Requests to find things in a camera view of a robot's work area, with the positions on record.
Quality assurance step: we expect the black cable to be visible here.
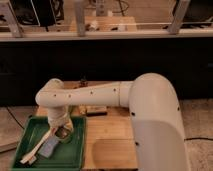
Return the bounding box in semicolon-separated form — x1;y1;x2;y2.
5;106;26;130
184;136;213;142

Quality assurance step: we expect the grey blue sponge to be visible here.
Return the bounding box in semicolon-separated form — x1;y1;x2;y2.
38;136;59;158

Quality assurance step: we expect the brown pine cone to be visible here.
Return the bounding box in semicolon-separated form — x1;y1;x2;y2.
79;77;88;87

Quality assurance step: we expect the dark metal cup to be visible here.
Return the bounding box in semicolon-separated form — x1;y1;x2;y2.
55;127;72;143

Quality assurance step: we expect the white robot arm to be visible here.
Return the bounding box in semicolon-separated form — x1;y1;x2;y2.
35;73;191;171

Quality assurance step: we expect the metal frame rail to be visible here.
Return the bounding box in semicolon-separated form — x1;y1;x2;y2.
0;0;213;42

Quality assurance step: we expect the black cable left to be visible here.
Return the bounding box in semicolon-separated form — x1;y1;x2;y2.
5;106;26;130

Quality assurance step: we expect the green plastic tray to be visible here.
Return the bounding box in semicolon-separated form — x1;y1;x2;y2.
10;116;86;171

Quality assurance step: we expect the wooden bamboo board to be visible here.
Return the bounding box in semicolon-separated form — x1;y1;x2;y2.
35;81;137;170

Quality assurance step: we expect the black cable right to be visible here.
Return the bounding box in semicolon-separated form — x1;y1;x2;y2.
184;136;213;142

